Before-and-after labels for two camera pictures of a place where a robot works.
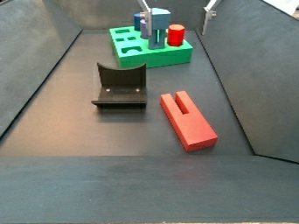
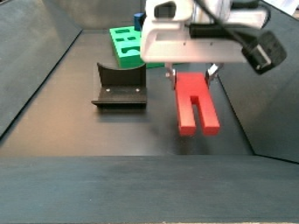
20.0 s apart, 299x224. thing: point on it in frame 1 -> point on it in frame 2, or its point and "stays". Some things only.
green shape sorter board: (135, 53) stays
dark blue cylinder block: (136, 21) stays
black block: (124, 87) stays
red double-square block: (191, 126) -> (191, 85)
